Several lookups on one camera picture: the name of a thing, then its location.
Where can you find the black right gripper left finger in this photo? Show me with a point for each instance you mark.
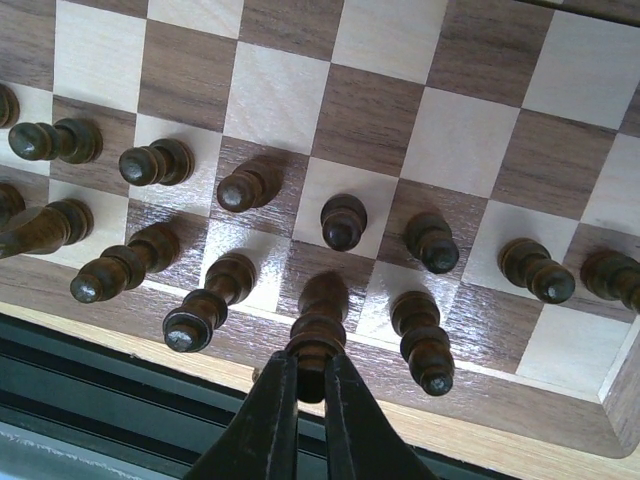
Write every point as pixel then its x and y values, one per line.
pixel 261 441

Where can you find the dark chess king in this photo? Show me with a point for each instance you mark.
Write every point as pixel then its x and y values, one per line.
pixel 318 333

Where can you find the black enclosure frame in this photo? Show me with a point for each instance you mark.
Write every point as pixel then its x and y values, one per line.
pixel 121 406

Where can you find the wooden chess board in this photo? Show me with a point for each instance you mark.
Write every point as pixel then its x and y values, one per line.
pixel 399 143

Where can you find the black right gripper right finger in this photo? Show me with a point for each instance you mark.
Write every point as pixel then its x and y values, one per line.
pixel 361 443

